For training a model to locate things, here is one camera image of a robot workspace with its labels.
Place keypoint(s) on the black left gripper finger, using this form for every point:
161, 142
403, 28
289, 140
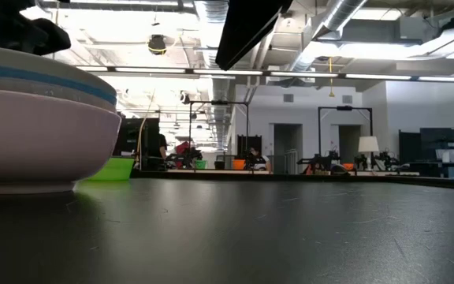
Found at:
55, 39

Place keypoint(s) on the beige bowl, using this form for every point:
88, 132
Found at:
34, 65

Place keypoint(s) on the light blue bowl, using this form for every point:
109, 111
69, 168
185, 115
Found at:
45, 78

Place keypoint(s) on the grey bowl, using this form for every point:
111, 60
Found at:
53, 92

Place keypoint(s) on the black background robot arm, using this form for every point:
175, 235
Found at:
321, 162

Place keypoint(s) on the black round ceiling reel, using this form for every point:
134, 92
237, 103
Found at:
157, 44

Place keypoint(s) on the pink bowl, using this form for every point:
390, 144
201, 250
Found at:
42, 142

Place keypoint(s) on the black cabinet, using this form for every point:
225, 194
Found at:
136, 142

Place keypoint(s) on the green bowl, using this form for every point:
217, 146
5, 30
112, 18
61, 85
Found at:
112, 169

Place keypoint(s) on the person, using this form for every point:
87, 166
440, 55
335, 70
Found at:
162, 146
261, 161

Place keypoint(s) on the green bin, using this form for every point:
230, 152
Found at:
201, 164

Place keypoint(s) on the black bin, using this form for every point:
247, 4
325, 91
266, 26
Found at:
220, 165

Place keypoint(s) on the orange bin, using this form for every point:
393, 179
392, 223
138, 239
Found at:
347, 166
239, 164

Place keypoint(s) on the long overhead light bar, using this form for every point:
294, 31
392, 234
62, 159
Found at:
302, 73

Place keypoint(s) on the white shade table lamp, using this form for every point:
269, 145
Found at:
368, 145

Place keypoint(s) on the small black background robot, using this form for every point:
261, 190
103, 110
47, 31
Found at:
384, 159

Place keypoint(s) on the black upright panel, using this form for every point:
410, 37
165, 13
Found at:
408, 146

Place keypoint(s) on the black monitor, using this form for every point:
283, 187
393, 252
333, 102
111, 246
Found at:
439, 138

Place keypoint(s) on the black metal frame stand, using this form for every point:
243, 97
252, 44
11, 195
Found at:
219, 103
345, 108

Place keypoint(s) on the silver ceiling air duct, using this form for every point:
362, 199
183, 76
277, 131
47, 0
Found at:
325, 27

